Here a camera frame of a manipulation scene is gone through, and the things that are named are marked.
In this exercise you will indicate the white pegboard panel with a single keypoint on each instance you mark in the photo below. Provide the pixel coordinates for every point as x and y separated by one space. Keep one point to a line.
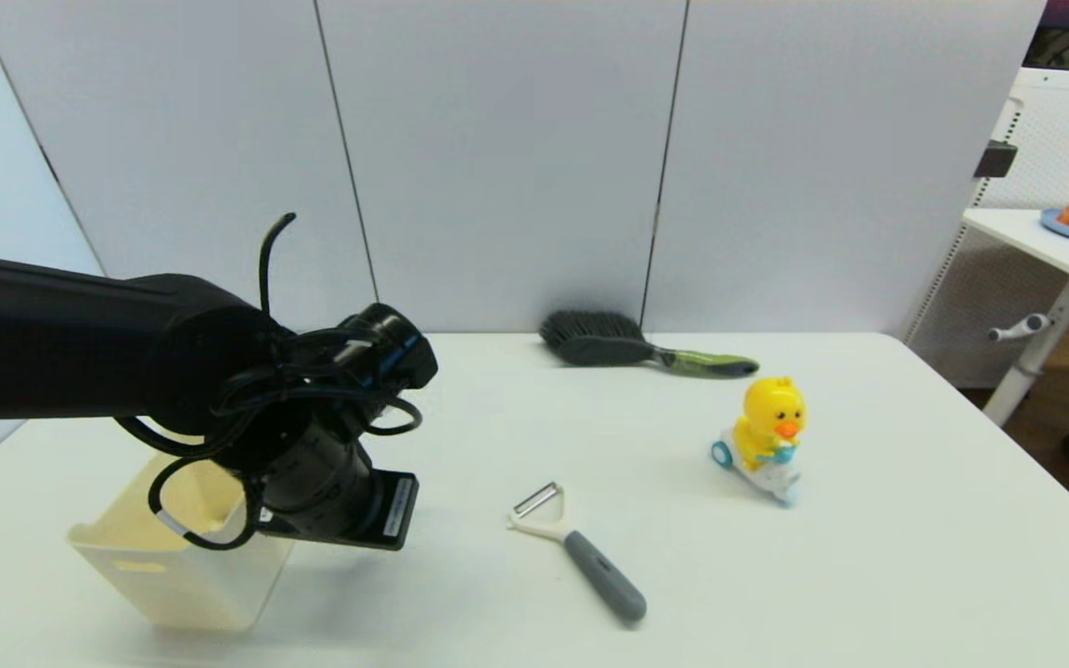
1068 139

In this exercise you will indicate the cream plastic storage bin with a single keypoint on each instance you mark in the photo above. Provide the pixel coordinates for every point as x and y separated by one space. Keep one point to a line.
182 584

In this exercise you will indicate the white side table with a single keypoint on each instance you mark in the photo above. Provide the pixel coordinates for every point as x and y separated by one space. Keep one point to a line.
1059 255

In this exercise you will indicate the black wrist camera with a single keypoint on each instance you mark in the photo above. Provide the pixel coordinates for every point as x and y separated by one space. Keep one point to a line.
395 357

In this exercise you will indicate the black panel clamp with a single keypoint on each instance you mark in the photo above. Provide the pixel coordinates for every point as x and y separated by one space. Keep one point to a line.
992 162

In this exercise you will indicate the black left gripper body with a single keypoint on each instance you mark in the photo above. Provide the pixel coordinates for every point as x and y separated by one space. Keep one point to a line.
330 496

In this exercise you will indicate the yellow duck scooter toy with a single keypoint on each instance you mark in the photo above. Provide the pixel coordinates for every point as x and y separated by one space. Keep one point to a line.
769 417

